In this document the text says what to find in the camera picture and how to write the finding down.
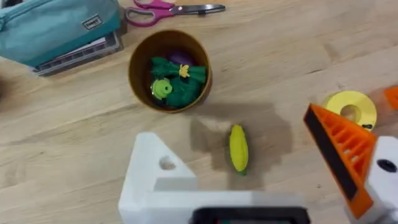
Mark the bare white left gripper left finger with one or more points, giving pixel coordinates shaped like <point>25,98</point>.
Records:
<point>149,174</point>

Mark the white orange left gripper right finger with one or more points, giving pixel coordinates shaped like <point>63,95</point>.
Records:
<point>351,155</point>

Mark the yellow-green disc with holes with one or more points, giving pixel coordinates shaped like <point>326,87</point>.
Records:
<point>357,104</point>

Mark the orange ribbed wedge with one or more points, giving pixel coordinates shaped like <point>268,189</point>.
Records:
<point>392,97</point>

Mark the yellow toy corn cob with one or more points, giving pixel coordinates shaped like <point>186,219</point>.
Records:
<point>238,149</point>

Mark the brown tub with toys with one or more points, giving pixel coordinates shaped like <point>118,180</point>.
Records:
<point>170,71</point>

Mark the clear plastic box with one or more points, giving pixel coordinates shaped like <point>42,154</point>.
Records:
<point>77,56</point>

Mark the teal zip bag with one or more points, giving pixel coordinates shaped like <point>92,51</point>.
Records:
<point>53,28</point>

